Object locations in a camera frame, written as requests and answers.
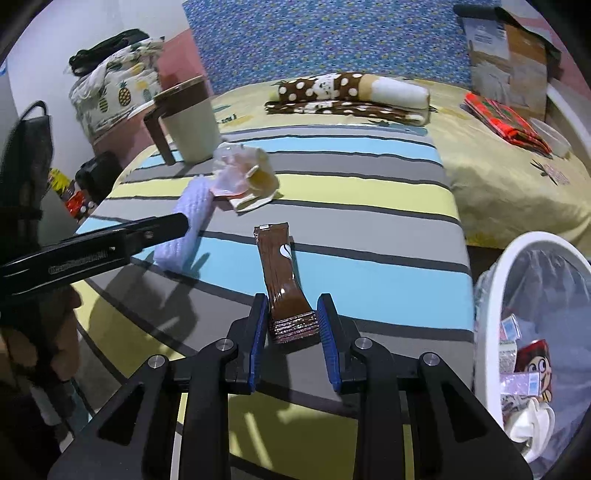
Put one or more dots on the black box by bed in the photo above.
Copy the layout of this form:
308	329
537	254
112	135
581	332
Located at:
98	175

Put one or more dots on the pink pillow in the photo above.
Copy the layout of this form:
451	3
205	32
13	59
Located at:
180	61

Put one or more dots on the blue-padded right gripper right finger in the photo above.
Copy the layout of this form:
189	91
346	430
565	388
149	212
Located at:
338	334

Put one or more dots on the pineapple print fabric pile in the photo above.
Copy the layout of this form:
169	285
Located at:
122	82

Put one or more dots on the brown snack wrapper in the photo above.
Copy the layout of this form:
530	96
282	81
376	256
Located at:
292	317

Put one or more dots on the cartoon face snack packet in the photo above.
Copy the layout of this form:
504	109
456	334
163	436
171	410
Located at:
535	357

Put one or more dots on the black clothing on pile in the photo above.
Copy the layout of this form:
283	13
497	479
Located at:
86	60

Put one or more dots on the brown polka dot blanket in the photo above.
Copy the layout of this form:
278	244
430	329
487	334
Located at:
352	93

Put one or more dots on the striped cloth table cover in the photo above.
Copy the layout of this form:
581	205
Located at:
372	221

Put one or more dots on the bedding package bag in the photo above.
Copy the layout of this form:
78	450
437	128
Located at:
509	63

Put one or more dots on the crumpled white paper trash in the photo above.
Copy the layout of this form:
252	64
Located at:
532	428

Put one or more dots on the blue dotted headboard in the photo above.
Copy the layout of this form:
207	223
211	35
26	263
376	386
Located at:
246	42

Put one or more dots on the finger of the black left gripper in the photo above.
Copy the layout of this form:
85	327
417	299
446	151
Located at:
152	231

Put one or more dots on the red toy car box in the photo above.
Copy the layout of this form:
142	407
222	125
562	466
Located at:
78	202

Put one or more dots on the clear plastic container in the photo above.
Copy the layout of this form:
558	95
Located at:
558	144

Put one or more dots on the crumpled clear plastic cup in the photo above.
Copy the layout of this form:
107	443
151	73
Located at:
244	176

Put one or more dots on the white round trash bin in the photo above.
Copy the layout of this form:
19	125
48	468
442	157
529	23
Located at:
498	386

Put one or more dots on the red plaid folded cloth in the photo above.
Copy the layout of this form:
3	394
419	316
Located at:
506	123

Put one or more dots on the person's left hand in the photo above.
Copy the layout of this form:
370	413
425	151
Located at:
59	325

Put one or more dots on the yellow pineapple bed sheet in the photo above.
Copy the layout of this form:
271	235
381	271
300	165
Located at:
497	191

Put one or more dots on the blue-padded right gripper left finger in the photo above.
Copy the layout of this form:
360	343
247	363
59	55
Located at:
249	337

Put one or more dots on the beige mug with brown lid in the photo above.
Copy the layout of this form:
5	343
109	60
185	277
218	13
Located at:
185	112

